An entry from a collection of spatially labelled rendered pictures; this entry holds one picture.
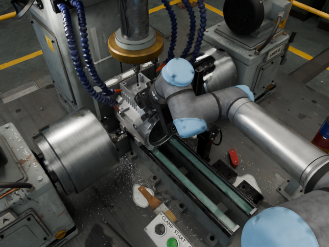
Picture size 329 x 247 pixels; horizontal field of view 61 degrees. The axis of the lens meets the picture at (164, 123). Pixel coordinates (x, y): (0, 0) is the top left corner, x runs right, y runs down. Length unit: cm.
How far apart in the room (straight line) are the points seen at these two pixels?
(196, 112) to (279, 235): 37
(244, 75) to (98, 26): 63
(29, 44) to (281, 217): 353
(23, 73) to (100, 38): 225
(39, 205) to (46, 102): 81
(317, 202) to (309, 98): 127
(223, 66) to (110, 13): 48
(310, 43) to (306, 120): 237
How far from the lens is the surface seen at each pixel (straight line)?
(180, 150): 114
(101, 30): 111
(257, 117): 66
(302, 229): 43
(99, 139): 91
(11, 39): 395
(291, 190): 124
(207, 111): 71
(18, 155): 92
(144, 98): 88
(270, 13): 134
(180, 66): 70
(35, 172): 86
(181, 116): 69
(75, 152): 90
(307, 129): 153
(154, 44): 93
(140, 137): 104
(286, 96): 167
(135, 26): 88
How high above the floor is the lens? 183
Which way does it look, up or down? 48 degrees down
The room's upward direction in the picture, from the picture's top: 1 degrees clockwise
